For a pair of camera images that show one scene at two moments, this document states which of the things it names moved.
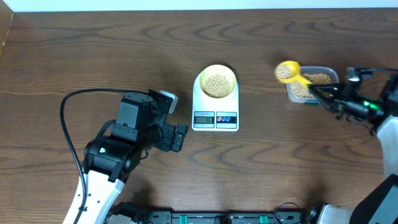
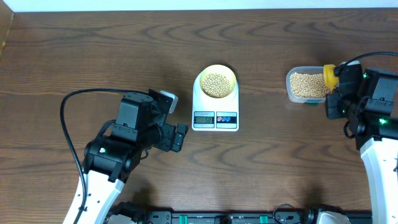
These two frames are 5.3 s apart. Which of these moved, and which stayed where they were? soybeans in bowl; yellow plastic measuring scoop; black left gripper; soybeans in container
Moved: yellow plastic measuring scoop
Stayed: black left gripper; soybeans in bowl; soybeans in container
